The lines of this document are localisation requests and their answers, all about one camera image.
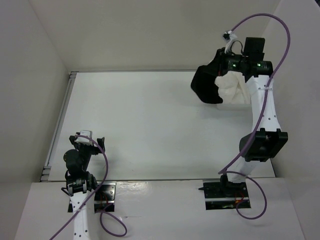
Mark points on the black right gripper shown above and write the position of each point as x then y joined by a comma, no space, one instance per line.
221,58

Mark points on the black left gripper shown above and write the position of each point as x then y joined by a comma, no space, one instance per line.
95,150

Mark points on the black skirt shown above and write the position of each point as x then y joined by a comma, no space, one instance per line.
203,82

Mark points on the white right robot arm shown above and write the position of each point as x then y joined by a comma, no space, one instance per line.
266,138

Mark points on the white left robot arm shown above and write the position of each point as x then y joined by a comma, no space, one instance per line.
84,221

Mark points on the white skirt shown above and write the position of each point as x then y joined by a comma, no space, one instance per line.
232,89

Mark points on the white perforated plastic basket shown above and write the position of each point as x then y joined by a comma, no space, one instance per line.
233,107

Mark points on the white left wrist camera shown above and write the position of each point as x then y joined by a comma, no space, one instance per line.
84,137

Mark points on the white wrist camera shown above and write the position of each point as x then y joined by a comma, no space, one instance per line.
230,38
84,137

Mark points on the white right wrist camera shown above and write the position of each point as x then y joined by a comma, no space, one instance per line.
230,38

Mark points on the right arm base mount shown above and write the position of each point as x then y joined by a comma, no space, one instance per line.
217,197

